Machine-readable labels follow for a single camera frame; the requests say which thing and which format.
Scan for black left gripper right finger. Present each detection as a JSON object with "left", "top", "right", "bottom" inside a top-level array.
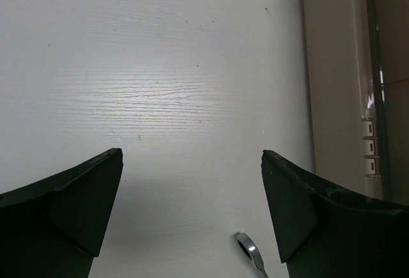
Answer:
[{"left": 261, "top": 150, "right": 408, "bottom": 278}]

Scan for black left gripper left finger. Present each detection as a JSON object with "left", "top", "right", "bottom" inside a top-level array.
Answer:
[{"left": 1, "top": 148, "right": 123, "bottom": 277}]

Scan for large chrome ratchet wrench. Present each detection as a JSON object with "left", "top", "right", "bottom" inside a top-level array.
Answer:
[{"left": 235, "top": 232, "right": 269, "bottom": 278}]

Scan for beige plastic toolbox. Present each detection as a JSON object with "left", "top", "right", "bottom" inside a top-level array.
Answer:
[{"left": 302, "top": 0, "right": 408, "bottom": 205}]

